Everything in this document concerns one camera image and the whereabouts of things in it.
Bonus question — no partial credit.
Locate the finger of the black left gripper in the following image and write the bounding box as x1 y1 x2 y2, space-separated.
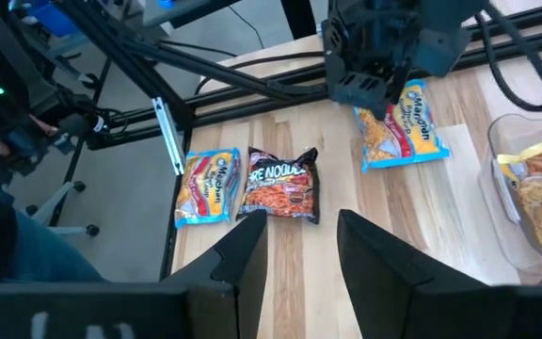
390 60 413 105
331 70 394 119

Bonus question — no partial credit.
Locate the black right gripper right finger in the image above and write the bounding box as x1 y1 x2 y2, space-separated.
338 209 507 339

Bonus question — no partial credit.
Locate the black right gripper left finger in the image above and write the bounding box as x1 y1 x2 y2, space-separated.
160 209 270 339

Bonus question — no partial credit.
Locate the blue Maruchan ramen pack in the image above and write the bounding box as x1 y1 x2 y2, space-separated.
353 78 451 174
174 147 243 230

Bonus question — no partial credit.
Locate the black Fire Noodle pack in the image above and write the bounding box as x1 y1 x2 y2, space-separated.
235 146 322 225

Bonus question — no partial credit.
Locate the black desk support bar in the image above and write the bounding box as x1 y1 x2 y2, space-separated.
279 0 318 40

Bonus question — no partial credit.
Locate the clear plastic bin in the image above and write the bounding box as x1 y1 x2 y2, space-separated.
477 112 542 286

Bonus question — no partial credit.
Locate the office chair base with casters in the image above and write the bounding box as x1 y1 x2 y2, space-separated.
24 180 101 237

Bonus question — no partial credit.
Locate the person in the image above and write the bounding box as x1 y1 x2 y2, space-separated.
0 187 107 291

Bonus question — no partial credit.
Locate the person's hand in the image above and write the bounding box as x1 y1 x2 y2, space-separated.
28 115 60 137

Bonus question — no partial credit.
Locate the blue plastic bin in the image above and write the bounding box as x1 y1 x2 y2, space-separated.
9 0 79 38

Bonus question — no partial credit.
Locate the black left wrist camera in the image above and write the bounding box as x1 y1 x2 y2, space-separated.
411 21 473 79

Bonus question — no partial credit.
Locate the thick black cable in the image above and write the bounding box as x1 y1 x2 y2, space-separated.
194 50 328 95

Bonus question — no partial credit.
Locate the silver metal bracket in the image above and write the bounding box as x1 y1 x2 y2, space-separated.
151 96 186 176

